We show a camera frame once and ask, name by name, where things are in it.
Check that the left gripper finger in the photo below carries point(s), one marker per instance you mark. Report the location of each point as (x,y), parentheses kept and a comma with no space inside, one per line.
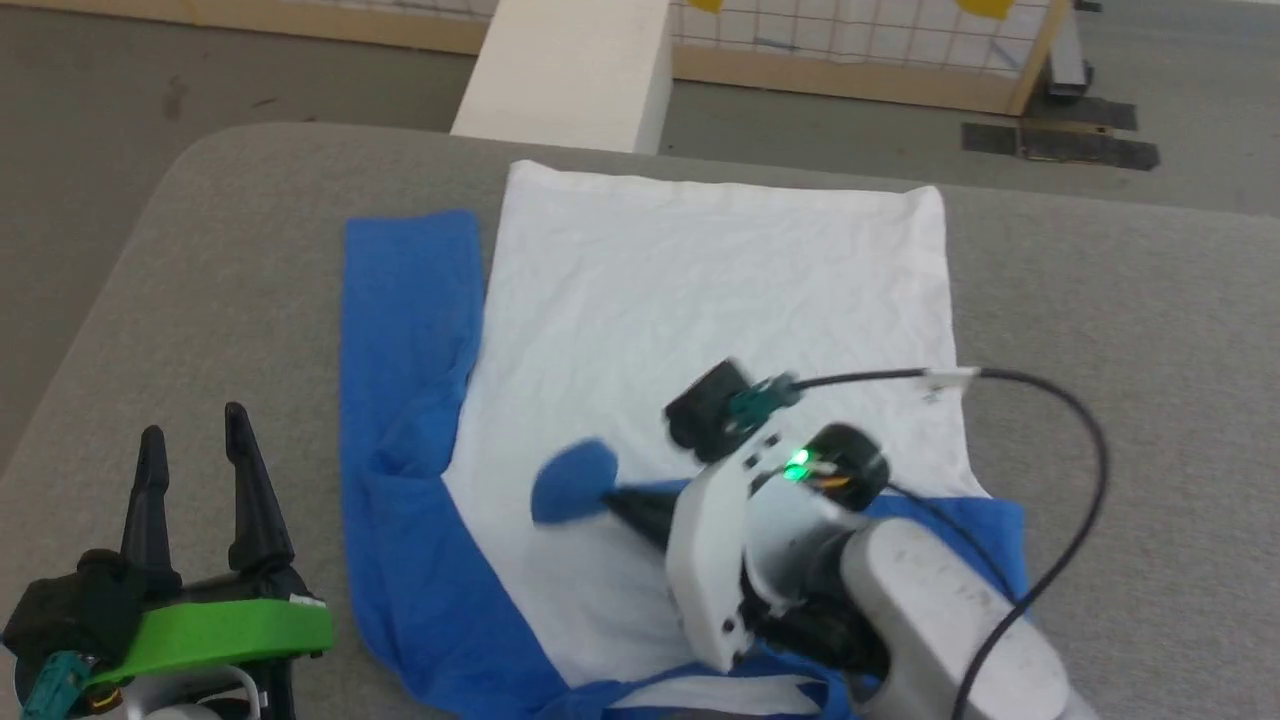
(150,520)
(255,520)

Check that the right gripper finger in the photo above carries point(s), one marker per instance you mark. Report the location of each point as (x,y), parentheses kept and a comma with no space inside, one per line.
(650,510)

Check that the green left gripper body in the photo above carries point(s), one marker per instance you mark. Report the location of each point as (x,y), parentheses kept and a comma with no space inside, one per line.
(220,630)

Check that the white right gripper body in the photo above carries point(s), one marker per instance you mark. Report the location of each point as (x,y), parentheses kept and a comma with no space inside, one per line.
(705,570)

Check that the blue and white shirt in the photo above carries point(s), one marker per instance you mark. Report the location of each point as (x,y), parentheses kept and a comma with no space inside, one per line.
(700,290)

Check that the white rectangular box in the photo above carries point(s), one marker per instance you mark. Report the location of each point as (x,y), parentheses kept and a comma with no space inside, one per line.
(575,70)

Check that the lemon print partition screen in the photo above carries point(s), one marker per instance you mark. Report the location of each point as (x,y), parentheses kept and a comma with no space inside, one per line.
(860,60)

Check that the grey upholstered sofa cushion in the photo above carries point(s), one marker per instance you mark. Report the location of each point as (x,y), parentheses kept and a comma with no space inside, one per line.
(1150,330)

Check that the long black floor tape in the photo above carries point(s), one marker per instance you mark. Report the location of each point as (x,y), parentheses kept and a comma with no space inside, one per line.
(1080,148)

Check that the short black floor tape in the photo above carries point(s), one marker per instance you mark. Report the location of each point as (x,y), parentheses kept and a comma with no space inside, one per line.
(1085,113)

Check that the metal partition foot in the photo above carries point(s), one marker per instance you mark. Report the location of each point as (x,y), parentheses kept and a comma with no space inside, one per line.
(1068,55)

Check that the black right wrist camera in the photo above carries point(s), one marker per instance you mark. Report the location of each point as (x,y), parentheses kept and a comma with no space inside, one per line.
(710,405)

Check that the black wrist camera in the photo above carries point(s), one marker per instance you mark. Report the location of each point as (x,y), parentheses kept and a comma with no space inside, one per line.
(60,612)
(710,405)

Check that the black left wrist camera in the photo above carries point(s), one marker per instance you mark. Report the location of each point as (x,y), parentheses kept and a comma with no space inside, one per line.
(60,612)

